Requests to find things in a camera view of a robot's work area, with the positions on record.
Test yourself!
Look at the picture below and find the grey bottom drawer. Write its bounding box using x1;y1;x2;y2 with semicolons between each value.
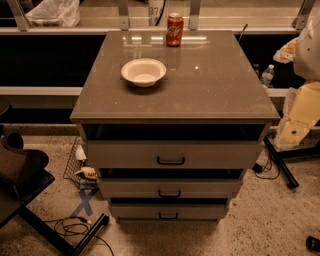
110;204;228;221

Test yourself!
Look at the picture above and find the grey drawer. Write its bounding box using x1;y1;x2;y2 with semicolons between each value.
87;141;263;169
98;179;242;199
110;204;228;221

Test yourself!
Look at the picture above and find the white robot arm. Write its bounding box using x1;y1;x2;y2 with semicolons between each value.
273;13;320;149

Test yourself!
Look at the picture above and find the grey drawer cabinet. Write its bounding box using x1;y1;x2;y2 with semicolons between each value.
71;31;279;210

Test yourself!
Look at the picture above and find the grey top drawer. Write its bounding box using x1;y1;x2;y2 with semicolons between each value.
87;141;263;169

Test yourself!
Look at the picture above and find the grey middle drawer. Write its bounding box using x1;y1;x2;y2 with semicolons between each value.
98;179;242;199

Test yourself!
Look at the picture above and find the white paper bowl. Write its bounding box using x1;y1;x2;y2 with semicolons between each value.
121;58;167;87

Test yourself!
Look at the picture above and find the small snack bag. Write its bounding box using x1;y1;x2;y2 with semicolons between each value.
75;166;97;190

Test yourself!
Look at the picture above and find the orange soda can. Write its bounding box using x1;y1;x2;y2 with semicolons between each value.
166;13;184;47

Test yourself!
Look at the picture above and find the clear water bottle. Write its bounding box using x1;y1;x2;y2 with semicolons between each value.
260;64;274;88

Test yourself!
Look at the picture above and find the white numbered container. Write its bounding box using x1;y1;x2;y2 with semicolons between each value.
148;0;166;26

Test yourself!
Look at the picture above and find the black table leg right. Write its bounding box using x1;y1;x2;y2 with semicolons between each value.
264;137;320;190

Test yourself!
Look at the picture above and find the black table leg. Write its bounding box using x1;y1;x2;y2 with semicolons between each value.
18;207;109;256
264;137;320;190

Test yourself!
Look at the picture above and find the black table leg left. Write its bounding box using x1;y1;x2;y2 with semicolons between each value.
18;207;109;256

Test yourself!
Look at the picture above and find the white plastic bag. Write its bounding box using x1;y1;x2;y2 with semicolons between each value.
26;0;80;27

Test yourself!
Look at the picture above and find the wire mesh basket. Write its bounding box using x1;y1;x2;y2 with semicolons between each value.
63;137;86;188

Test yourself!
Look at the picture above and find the black cable right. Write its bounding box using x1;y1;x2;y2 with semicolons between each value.
252;157;282;181

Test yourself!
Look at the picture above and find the black floor cable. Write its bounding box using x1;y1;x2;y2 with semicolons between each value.
43;216;115;256

